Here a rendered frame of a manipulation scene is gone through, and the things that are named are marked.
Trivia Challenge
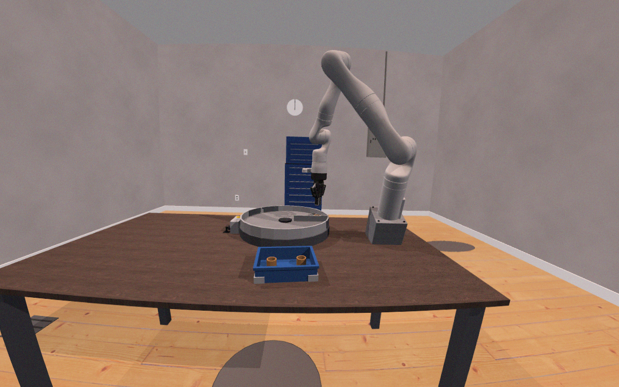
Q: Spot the grey round turntable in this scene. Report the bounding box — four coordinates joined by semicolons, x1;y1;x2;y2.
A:
223;205;329;247

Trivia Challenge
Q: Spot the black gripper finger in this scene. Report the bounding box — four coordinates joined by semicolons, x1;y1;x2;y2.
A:
311;183;322;206
319;183;326;205

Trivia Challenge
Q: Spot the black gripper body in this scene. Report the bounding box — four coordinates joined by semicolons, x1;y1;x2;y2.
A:
311;173;327;191

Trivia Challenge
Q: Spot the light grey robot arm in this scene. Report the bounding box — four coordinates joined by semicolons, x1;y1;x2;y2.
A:
302;50;417;220

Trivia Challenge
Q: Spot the blue crate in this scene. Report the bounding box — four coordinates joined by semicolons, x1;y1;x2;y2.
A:
253;246;319;284

